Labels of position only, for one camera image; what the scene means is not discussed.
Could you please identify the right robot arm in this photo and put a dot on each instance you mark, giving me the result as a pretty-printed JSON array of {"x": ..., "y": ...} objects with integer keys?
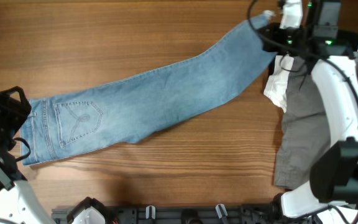
[{"x": 310, "y": 32}]

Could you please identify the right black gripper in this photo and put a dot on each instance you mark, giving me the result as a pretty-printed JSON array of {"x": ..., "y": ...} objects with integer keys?
[{"x": 272, "y": 30}]

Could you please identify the grey cloth garment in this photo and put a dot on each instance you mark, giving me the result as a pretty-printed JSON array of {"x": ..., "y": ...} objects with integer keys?
[{"x": 305, "y": 130}]

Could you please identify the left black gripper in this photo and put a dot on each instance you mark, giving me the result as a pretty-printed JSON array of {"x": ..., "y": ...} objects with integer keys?
[{"x": 6, "y": 107}]

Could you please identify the light blue denim jeans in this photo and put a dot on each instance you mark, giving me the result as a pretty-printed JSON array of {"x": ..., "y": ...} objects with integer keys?
[{"x": 131, "y": 109}]

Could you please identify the white cloth garment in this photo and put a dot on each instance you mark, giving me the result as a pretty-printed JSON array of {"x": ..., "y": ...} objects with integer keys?
[{"x": 275, "y": 89}]

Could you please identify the black cloth garment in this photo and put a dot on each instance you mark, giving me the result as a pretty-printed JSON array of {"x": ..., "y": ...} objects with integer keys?
[{"x": 347, "y": 39}]

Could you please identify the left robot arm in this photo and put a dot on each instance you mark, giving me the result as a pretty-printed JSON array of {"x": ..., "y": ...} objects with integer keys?
[{"x": 18, "y": 203}]

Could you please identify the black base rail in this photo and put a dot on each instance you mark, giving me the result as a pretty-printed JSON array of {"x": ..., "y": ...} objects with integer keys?
[{"x": 174, "y": 215}]

